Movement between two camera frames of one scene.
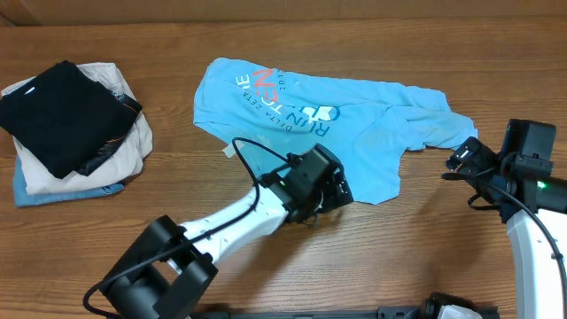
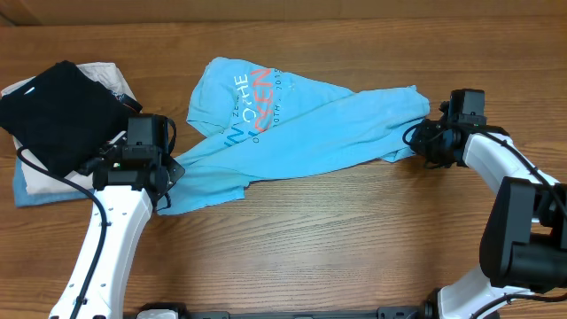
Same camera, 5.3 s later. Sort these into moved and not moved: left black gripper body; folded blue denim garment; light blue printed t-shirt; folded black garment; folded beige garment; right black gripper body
Moved: light blue printed t-shirt; left black gripper body; right black gripper body
Not moved: folded black garment; folded blue denim garment; folded beige garment
